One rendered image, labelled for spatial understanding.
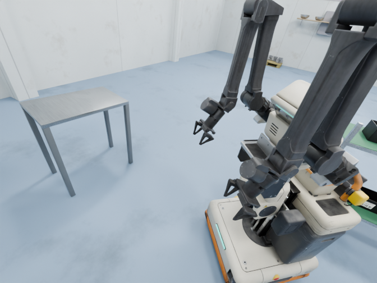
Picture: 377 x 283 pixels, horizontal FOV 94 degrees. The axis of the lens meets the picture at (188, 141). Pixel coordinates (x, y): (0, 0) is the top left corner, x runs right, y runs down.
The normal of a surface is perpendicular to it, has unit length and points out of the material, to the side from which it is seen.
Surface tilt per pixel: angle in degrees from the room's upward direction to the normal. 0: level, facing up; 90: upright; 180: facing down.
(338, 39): 91
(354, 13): 117
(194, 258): 0
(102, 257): 0
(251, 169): 63
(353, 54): 98
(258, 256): 0
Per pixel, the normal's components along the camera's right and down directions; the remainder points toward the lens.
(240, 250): 0.14, -0.80
